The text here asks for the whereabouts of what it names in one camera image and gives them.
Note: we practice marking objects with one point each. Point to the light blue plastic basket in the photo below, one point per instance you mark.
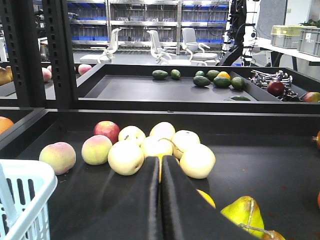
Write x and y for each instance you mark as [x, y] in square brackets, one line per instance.
[25, 188]

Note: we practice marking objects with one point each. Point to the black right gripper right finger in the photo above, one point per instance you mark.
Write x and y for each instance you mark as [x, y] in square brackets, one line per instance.
[186, 215]

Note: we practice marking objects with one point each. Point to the peach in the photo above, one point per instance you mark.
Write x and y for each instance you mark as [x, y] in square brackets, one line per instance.
[61, 156]
[95, 150]

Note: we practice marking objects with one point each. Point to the peach left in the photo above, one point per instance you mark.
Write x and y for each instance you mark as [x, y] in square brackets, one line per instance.
[61, 156]

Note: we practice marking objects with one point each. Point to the red apple among pears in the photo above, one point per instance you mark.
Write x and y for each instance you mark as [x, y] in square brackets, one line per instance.
[107, 128]

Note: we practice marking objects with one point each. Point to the white pear front left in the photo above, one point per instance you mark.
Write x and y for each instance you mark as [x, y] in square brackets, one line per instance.
[125, 157]

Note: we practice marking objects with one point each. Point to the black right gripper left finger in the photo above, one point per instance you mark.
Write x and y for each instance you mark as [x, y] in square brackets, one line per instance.
[95, 203]

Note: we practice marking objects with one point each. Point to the lemon middle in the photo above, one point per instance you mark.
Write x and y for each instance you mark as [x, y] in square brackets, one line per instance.
[207, 197]

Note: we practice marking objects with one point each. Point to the white pear front right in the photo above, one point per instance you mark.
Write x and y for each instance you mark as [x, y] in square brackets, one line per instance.
[197, 161]

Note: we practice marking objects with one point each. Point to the lemon near white pears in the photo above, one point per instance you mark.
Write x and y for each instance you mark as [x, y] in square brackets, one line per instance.
[160, 163]

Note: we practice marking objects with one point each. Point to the white pear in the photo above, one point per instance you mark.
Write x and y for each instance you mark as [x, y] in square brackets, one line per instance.
[125, 157]
[197, 161]

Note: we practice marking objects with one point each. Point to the green yellow pear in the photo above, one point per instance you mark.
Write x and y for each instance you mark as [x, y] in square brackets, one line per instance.
[245, 210]

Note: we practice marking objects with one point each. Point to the peach right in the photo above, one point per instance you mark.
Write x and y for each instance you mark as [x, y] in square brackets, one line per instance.
[95, 150]

